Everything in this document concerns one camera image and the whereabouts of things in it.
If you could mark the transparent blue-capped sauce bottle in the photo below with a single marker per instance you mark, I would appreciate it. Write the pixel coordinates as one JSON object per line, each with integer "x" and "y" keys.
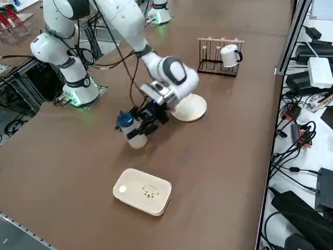
{"x": 136, "y": 142}

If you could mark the white power strip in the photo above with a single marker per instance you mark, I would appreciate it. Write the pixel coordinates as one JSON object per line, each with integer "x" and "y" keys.
{"x": 320, "y": 71}

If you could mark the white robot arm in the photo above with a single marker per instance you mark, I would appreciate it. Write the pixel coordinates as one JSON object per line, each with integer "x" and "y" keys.
{"x": 125, "y": 20}
{"x": 164, "y": 13}

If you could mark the red acrylic rack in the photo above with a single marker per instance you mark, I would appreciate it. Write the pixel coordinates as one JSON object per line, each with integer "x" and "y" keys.
{"x": 10, "y": 23}

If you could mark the black power adapter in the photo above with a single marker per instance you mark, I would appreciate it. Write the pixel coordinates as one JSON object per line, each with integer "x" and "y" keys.
{"x": 313, "y": 32}
{"x": 297, "y": 82}

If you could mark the orange black plug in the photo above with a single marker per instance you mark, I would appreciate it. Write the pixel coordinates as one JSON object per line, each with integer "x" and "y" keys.
{"x": 305, "y": 135}

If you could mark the aluminium table edge rail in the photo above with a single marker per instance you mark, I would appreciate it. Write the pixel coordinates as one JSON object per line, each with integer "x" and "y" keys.
{"x": 23, "y": 229}

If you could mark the black box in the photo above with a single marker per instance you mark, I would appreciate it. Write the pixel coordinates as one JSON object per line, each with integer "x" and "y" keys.
{"x": 325, "y": 190}

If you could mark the white round plate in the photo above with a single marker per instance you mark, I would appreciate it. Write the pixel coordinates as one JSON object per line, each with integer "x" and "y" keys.
{"x": 193, "y": 109}

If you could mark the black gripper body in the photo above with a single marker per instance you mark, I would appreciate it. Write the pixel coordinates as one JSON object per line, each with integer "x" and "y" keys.
{"x": 157, "y": 113}

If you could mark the cream rectangular lidded box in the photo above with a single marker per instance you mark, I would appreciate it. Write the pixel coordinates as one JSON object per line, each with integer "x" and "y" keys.
{"x": 140, "y": 192}

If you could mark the black frame stand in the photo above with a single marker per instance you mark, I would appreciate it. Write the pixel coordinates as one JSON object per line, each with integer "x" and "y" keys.
{"x": 31, "y": 83}

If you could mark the black power strip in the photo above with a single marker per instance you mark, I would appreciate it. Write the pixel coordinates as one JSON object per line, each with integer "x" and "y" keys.
{"x": 312, "y": 53}

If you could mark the aluminium frame post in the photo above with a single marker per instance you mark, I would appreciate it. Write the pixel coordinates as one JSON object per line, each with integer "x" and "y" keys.
{"x": 292, "y": 39}

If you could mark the red electronic device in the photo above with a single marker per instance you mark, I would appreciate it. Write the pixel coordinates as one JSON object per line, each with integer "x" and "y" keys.
{"x": 291, "y": 112}

